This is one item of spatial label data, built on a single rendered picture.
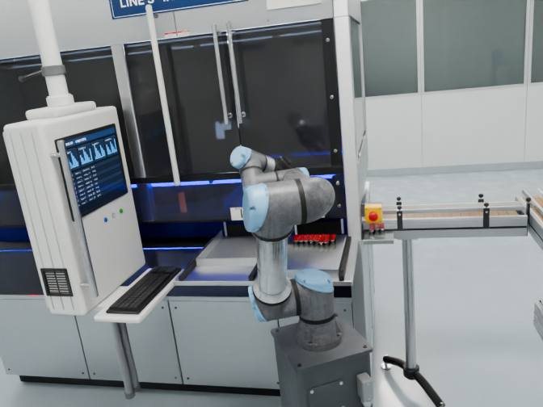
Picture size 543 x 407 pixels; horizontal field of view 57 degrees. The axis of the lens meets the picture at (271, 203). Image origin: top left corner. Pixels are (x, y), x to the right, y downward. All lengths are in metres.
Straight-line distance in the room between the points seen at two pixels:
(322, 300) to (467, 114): 5.42
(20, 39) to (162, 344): 1.60
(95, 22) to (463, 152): 5.31
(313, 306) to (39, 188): 1.06
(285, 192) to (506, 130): 5.81
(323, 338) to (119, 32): 1.52
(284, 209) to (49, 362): 2.19
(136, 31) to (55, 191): 0.78
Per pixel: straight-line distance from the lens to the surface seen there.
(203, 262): 2.10
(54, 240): 2.01
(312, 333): 1.61
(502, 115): 6.85
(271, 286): 1.45
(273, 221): 1.21
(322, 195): 1.23
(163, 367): 2.80
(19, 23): 2.60
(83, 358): 3.02
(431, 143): 6.79
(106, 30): 2.36
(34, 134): 1.92
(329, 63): 2.06
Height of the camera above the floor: 1.68
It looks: 16 degrees down
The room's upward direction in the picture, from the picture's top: 6 degrees counter-clockwise
